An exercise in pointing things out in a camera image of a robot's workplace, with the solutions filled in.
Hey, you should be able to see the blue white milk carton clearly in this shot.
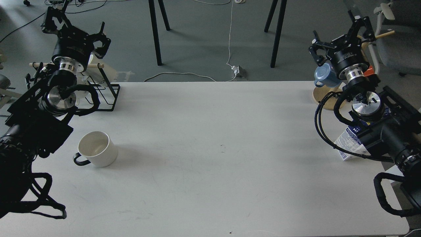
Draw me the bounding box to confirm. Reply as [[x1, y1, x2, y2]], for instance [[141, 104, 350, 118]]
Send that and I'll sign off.
[[334, 125, 371, 156]]

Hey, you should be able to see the white power cable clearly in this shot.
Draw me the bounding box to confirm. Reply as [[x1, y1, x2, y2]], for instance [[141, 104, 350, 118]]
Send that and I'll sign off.
[[144, 0, 245, 82]]

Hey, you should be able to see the black table leg pair right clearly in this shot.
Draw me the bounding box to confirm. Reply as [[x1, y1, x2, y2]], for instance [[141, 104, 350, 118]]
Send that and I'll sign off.
[[264, 0, 288, 68]]

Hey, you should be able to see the blue mug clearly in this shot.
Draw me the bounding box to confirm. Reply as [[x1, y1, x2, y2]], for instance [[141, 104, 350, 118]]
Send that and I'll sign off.
[[314, 63, 342, 88]]

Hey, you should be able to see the white mug on rack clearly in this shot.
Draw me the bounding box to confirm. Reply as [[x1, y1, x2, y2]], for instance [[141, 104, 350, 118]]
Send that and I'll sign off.
[[75, 74, 89, 106]]

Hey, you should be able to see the orange mug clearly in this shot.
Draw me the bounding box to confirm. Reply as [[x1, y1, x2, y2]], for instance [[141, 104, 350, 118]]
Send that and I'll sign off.
[[364, 66, 375, 77]]

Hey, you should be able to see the white power adapter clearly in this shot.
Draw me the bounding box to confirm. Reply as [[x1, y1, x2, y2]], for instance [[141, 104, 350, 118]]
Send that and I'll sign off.
[[231, 66, 247, 79]]

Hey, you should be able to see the wooden mug tree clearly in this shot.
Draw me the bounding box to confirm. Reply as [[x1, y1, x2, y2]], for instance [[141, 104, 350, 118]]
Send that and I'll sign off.
[[312, 30, 395, 110]]

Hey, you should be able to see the black table leg pair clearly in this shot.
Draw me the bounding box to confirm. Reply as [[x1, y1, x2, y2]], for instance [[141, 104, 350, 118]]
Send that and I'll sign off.
[[148, 0, 171, 66], [264, 0, 288, 68]]

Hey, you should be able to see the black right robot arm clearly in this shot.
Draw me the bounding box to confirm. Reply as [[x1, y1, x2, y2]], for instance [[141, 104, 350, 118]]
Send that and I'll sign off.
[[309, 11, 421, 217]]

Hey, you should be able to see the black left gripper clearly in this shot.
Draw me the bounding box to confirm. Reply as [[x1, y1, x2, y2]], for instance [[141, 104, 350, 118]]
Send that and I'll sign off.
[[41, 6, 111, 73]]

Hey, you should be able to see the black table leg pair left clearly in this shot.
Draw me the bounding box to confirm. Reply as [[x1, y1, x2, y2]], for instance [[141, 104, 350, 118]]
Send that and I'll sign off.
[[148, 0, 171, 66]]

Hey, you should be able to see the grey office chair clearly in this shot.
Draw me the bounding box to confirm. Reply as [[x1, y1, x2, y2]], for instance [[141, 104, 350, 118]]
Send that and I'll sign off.
[[368, 0, 421, 76]]

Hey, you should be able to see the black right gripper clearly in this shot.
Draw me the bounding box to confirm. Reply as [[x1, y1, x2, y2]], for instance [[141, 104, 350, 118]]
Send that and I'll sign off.
[[309, 10, 376, 80]]

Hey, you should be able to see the black wire rack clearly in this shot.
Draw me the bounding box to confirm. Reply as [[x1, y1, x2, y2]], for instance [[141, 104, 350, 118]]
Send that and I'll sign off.
[[77, 63, 120, 112]]

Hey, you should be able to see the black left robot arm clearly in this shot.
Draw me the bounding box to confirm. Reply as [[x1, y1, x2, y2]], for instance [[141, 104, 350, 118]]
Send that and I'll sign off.
[[0, 0, 111, 219]]

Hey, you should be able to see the white mug black handle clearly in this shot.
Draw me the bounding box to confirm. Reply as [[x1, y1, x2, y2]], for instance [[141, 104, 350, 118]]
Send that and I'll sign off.
[[73, 131, 118, 168]]

